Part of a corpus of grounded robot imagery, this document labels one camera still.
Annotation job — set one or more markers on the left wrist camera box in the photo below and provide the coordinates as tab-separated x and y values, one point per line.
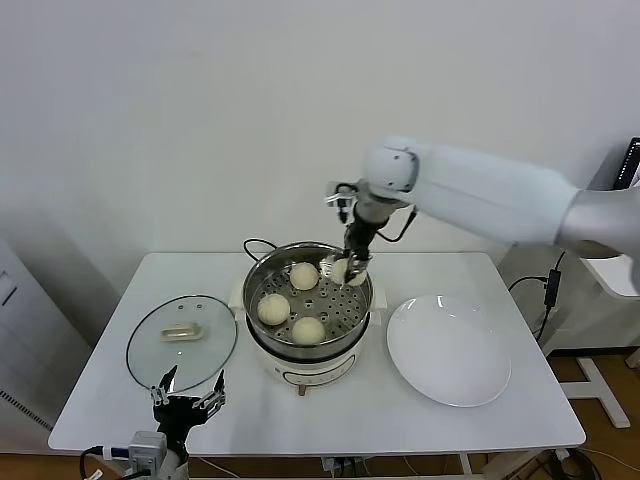
147	447

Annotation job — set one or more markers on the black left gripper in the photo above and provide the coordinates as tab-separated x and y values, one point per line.
177	417

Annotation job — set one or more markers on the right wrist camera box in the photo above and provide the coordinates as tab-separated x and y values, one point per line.
334	192

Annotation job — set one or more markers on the white side desk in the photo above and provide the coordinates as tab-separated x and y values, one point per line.
575	325

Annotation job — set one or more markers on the white electric cooking pot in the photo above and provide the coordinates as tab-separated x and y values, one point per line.
270	362

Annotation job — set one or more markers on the stainless steel steamer basket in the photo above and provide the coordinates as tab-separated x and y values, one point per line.
340	310

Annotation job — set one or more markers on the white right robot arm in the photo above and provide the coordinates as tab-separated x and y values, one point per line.
475	185

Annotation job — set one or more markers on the white floor cabinet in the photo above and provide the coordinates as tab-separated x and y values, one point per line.
30	350

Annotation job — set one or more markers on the black usb hub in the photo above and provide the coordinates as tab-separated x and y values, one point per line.
553	289

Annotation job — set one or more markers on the round glass pot lid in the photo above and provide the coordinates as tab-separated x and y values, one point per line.
150	350

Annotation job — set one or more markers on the round white plate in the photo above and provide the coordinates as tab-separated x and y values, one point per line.
450	350

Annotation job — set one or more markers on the white steamed baozi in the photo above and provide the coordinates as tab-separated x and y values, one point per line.
308	331
273	309
304	276
344	272

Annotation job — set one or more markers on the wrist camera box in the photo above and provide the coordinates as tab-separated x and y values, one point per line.
147	447
334	192

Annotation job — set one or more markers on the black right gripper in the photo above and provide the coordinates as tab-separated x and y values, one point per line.
359	237

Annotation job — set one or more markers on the open dark laptop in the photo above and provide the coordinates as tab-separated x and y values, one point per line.
631	162

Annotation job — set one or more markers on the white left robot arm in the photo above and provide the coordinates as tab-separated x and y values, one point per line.
175	462

